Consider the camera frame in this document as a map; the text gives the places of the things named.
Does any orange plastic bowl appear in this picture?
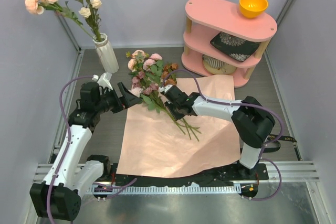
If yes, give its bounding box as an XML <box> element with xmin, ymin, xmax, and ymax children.
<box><xmin>239</xmin><ymin>0</ymin><xmax>268</xmax><ymax>19</ymax></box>

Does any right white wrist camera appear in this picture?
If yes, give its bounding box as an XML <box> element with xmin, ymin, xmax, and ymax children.
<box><xmin>158</xmin><ymin>84</ymin><xmax>176</xmax><ymax>95</ymax></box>

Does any pink artificial flower bouquet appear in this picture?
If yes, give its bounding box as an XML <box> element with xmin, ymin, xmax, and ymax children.
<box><xmin>126</xmin><ymin>49</ymin><xmax>200</xmax><ymax>139</ymax></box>

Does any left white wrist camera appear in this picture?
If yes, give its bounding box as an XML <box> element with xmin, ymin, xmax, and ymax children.
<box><xmin>92</xmin><ymin>72</ymin><xmax>113</xmax><ymax>90</ymax></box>

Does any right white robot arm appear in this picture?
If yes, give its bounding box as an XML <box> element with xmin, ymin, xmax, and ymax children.
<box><xmin>159</xmin><ymin>85</ymin><xmax>275</xmax><ymax>179</ymax></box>

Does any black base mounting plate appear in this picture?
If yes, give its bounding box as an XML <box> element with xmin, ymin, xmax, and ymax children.
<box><xmin>105</xmin><ymin>163</ymin><xmax>269</xmax><ymax>187</ymax></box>

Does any aluminium frame rail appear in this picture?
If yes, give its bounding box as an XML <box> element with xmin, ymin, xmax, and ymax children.
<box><xmin>33</xmin><ymin>161</ymin><xmax>320</xmax><ymax>183</ymax></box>

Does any black ribbon with gold lettering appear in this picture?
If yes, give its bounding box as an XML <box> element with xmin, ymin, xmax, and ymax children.
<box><xmin>263</xmin><ymin>134</ymin><xmax>297</xmax><ymax>153</ymax></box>

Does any pink three-tier shelf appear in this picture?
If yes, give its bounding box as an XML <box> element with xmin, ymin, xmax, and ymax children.
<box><xmin>182</xmin><ymin>0</ymin><xmax>277</xmax><ymax>88</ymax></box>

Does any striped ceramic bowl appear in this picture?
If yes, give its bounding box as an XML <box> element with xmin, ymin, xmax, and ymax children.
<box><xmin>202</xmin><ymin>55</ymin><xmax>237</xmax><ymax>75</ymax></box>

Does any black floral square plate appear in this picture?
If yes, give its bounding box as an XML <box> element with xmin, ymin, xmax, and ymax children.
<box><xmin>210</xmin><ymin>32</ymin><xmax>260</xmax><ymax>62</ymax></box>

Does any white ribbed ceramic vase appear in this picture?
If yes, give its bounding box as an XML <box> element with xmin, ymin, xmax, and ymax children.
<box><xmin>93</xmin><ymin>33</ymin><xmax>119</xmax><ymax>74</ymax></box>

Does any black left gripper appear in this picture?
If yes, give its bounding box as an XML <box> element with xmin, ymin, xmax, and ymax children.
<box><xmin>95</xmin><ymin>82</ymin><xmax>141</xmax><ymax>114</ymax></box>

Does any peach peony flower stem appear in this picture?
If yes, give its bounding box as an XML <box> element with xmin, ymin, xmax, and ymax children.
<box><xmin>25</xmin><ymin>0</ymin><xmax>93</xmax><ymax>38</ymax></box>

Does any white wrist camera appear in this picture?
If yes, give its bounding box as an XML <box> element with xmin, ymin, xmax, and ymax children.
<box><xmin>158</xmin><ymin>84</ymin><xmax>176</xmax><ymax>95</ymax></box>
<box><xmin>92</xmin><ymin>72</ymin><xmax>113</xmax><ymax>90</ymax></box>

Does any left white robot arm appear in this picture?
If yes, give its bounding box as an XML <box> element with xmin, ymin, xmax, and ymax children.
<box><xmin>29</xmin><ymin>81</ymin><xmax>141</xmax><ymax>223</ymax></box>

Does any cream rose flower stem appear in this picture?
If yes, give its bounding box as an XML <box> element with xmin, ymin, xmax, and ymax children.
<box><xmin>75</xmin><ymin>0</ymin><xmax>104</xmax><ymax>42</ymax></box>

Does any white perforated cable duct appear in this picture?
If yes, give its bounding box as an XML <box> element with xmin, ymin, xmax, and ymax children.
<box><xmin>86</xmin><ymin>184</ymin><xmax>241</xmax><ymax>197</ymax></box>

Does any pink wrapping paper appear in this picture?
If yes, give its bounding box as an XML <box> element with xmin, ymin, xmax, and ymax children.
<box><xmin>116</xmin><ymin>74</ymin><xmax>245</xmax><ymax>179</ymax></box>

